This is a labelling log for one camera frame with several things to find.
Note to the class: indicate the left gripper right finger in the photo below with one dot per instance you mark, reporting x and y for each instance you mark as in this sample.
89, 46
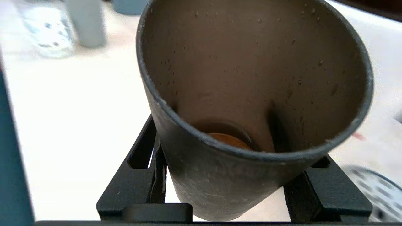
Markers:
333, 194

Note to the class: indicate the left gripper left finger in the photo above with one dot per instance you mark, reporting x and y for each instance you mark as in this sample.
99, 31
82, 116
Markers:
125, 194

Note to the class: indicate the black plastic cup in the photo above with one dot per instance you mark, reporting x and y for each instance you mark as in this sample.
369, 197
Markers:
238, 62

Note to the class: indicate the grey-green cup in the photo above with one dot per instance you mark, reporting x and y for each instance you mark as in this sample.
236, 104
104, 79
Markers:
88, 22

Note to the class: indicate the large blue-grey perforated drip tray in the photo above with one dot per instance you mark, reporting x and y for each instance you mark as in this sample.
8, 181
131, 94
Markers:
377, 194

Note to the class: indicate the clear plastic bottle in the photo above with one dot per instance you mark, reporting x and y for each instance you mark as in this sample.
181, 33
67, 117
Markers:
47, 31

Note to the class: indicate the blue-grey small box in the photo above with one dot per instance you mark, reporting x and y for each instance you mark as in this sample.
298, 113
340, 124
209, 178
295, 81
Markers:
128, 6

